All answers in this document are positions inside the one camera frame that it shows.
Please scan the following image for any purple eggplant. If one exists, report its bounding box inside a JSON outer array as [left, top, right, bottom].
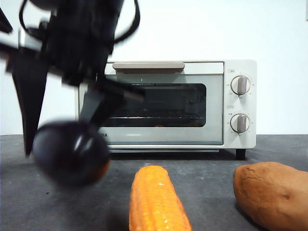
[[32, 119, 112, 187]]

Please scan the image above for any glass oven door with handle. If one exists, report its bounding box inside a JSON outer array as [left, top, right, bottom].
[[78, 62, 225, 146]]

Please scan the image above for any beige round oven knob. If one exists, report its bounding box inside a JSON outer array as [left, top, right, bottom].
[[230, 113, 251, 134], [230, 75, 251, 95]]

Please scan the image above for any cream Toshiba toaster oven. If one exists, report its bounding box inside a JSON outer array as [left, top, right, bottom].
[[77, 59, 257, 161]]

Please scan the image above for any orange corn cob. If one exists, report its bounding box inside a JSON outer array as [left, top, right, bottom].
[[128, 165, 193, 231]]

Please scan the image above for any brown sweet potato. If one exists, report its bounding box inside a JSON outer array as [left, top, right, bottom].
[[232, 162, 308, 231]]

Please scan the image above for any metal wire oven rack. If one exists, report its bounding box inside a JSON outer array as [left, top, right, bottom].
[[103, 115, 201, 120]]

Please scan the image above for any black cable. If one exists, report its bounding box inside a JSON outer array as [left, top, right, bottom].
[[112, 0, 141, 44]]

